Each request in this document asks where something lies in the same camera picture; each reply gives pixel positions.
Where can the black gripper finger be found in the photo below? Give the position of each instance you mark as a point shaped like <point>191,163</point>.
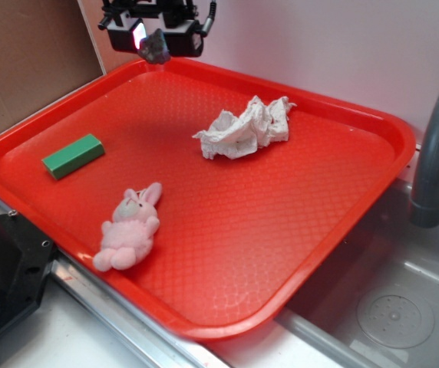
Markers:
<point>126,37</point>
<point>184,41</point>

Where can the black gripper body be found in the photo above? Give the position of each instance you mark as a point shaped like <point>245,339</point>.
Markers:
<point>172,13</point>

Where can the dark brown rock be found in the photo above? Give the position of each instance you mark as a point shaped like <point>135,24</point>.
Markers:
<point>153,49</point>

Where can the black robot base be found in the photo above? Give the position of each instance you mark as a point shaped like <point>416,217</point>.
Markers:
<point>26,254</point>

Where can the light wooden board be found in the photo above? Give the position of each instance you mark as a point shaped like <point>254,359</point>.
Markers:
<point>108,58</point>

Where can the brown cardboard sheet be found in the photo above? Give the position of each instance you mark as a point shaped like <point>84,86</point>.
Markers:
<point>45,53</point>

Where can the crumpled white paper towel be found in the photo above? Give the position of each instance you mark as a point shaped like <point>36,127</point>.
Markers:
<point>255,128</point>

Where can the green rectangular block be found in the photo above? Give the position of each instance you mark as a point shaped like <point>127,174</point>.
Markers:
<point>73,156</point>

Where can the pink plush bunny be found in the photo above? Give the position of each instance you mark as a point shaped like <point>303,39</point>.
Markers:
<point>127,238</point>

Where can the grey toy sink basin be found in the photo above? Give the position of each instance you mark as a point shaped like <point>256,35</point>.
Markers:
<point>374,301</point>

